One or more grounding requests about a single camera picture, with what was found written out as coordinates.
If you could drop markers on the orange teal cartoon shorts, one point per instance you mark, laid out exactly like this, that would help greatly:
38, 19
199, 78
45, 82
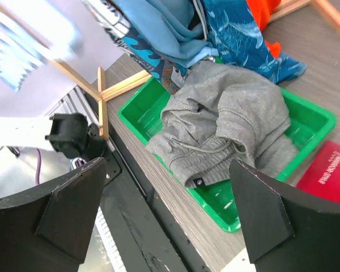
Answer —
170, 75

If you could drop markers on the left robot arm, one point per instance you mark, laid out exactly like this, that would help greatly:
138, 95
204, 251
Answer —
69, 134

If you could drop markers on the wooden clothes rack frame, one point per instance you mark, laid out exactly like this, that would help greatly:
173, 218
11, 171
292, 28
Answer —
23, 52

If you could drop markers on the light blue shorts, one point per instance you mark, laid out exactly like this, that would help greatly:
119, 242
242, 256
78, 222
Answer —
177, 30

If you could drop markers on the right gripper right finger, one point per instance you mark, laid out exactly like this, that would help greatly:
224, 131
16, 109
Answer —
284, 228

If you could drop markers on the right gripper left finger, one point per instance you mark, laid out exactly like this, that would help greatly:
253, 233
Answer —
48, 227

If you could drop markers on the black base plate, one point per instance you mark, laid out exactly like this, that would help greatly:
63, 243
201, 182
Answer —
143, 230

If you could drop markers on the dark teal patterned shorts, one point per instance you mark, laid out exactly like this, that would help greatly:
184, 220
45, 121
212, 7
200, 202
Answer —
239, 41

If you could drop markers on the red folder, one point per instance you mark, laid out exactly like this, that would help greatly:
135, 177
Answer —
322, 178

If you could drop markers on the grey shorts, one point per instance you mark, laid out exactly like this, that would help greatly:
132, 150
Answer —
223, 113

